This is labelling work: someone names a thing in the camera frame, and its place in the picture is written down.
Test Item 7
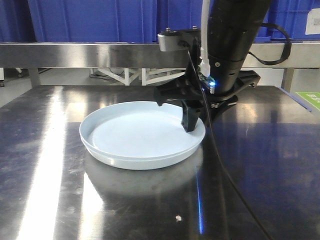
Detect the blue plastic bin right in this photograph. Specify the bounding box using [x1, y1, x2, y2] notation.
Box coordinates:
[268, 0, 320, 41]

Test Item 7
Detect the right steel shelf post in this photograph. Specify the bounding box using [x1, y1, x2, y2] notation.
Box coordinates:
[281, 68, 295, 93]

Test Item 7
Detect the white cable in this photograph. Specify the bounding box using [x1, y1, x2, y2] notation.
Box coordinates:
[201, 0, 211, 76]

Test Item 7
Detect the green floor sign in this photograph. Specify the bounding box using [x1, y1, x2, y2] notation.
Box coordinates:
[296, 91, 320, 112]

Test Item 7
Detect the blue plastic bin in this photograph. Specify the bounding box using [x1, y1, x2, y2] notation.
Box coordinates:
[156, 0, 271, 46]
[28, 0, 157, 43]
[268, 0, 320, 41]

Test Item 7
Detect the white metal frame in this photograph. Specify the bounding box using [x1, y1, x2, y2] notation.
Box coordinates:
[89, 68, 185, 86]

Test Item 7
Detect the white paper label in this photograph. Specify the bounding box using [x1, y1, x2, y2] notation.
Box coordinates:
[305, 8, 320, 35]

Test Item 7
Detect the left steel shelf post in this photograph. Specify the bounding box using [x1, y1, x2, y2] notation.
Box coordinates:
[28, 67, 41, 88]

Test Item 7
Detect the steel shelf post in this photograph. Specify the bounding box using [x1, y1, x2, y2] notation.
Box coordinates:
[281, 68, 295, 93]
[28, 67, 41, 88]

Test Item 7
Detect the blue plastic bin centre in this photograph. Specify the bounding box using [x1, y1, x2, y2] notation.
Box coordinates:
[156, 0, 271, 46]

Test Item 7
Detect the stainless steel shelf rail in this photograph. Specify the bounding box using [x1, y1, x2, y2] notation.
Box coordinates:
[0, 41, 320, 69]

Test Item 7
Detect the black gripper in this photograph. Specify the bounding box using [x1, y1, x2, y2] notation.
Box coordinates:
[154, 70, 261, 132]

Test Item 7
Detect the blue plastic bin left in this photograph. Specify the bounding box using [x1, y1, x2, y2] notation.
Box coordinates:
[28, 0, 157, 43]

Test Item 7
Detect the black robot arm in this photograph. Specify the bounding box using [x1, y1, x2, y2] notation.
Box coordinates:
[154, 0, 271, 132]

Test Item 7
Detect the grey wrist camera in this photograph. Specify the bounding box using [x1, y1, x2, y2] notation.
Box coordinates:
[157, 28, 201, 52]

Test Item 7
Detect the black cable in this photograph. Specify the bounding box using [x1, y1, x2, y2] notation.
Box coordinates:
[186, 22, 293, 240]

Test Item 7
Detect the light blue plate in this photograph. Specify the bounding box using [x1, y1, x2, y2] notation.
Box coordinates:
[79, 101, 206, 160]
[87, 145, 203, 171]

